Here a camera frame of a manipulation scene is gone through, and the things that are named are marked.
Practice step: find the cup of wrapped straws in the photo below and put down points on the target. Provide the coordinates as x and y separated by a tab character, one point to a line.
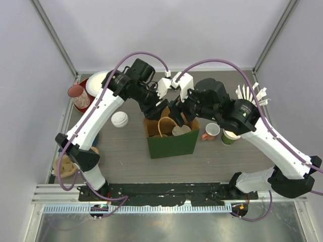
249	94

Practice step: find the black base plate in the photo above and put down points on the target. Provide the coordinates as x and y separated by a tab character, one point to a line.
172	194

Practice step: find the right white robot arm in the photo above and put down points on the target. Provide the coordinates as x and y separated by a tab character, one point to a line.
291	175

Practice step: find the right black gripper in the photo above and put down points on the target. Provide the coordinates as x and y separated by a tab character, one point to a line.
176	107

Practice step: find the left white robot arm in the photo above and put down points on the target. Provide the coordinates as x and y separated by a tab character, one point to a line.
116	88

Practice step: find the cardboard cup carrier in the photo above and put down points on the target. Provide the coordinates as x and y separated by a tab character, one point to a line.
67	167

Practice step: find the green paper bag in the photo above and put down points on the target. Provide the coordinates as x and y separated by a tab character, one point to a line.
161	141

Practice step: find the pink floral mug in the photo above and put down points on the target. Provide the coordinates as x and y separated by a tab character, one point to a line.
75	93

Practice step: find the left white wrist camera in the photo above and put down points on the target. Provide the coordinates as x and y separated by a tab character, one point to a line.
164	84

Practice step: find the white paper plate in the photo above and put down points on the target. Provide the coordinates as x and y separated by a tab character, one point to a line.
94	83

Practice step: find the small pink espresso cup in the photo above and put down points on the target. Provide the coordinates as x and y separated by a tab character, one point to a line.
212	130

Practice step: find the spare white lid stack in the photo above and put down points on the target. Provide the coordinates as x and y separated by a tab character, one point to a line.
119	119

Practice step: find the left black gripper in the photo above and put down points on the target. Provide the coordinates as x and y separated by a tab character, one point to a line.
152	111

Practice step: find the white slotted cable duct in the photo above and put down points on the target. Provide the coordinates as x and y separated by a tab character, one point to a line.
100	208

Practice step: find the green paper cup stack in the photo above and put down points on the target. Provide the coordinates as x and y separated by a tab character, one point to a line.
228	137

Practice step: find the blue leaf-shaped dish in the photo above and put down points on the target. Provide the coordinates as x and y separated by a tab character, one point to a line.
94	143

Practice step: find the red round plate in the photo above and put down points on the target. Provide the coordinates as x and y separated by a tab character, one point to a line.
86	98

